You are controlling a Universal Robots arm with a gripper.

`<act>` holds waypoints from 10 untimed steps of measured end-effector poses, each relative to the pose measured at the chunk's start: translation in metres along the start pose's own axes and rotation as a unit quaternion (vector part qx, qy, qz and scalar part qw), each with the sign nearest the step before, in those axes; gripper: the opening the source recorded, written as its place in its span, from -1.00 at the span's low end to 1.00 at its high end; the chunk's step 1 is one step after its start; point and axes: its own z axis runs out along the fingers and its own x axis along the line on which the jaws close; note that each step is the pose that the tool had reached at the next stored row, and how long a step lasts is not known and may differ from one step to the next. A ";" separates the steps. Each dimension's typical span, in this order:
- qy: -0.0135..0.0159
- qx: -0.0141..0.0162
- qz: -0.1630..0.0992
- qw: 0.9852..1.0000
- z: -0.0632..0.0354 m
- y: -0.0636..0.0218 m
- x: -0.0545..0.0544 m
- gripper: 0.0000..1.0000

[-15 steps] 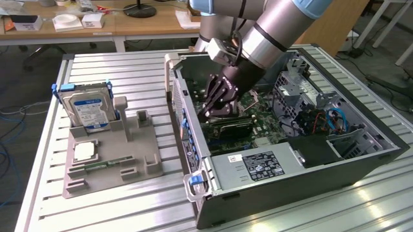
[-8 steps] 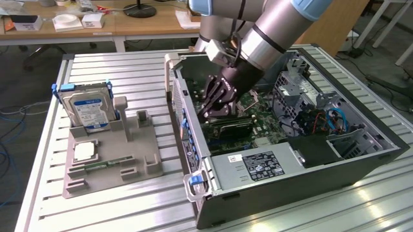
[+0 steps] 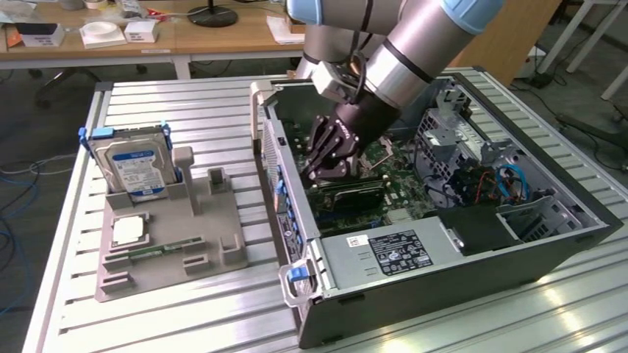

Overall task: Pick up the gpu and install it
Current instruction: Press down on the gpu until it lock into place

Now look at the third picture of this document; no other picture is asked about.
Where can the green RAM stick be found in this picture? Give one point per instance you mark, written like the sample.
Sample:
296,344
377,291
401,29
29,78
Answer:
161,250

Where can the white round holder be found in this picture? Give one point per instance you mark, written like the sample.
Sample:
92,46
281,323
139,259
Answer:
100,35

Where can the orange box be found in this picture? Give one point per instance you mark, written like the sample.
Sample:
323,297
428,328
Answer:
12,39

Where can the wooden cabinet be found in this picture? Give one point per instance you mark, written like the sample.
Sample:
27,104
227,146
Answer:
509,44

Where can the small white labelled box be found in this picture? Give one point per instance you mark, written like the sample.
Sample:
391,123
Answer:
140,33

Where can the grey printed parts rack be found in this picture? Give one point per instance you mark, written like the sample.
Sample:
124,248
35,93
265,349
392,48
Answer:
172,261

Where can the hard disk in blue caddy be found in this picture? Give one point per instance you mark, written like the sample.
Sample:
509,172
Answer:
135,171

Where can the black graphics card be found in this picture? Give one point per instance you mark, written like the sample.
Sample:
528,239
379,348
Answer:
357,198

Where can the silver CPU chip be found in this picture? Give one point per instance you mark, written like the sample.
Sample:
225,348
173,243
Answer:
128,231

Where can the green motherboard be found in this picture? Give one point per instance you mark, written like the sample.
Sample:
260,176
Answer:
407,191

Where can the grey disk bay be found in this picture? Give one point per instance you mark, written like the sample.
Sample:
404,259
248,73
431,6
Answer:
539,220

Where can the black lamp base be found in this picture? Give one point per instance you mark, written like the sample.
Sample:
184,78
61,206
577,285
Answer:
213,18

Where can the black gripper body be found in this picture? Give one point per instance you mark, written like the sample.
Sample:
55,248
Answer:
372,117

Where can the white paper stack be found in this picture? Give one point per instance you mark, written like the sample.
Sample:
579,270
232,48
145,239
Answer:
281,33

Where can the black floor stand base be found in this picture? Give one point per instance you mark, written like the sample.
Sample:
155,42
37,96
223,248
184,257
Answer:
596,128

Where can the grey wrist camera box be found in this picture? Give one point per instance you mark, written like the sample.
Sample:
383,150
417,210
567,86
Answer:
328,79

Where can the silver disk bay cage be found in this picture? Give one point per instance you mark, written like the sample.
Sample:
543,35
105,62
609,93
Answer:
444,147

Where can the open black PC case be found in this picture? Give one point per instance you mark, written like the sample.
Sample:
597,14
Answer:
441,294

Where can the grey power supply unit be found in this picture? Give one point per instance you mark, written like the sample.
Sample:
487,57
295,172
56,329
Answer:
353,264

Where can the white power box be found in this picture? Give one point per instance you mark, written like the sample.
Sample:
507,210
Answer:
532,66

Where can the white box with black lid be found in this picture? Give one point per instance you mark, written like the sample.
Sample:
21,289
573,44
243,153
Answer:
41,38

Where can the wooden desk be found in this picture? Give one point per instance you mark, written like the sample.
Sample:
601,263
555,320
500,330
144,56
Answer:
64,53

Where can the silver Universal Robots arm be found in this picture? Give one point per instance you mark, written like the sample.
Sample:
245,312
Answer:
416,55

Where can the brown cardboard box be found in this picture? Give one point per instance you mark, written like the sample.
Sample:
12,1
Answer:
295,22

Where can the metal socket cover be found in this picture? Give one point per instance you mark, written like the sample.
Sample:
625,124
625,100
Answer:
380,150

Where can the grey cup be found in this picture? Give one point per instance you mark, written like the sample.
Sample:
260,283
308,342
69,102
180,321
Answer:
72,4

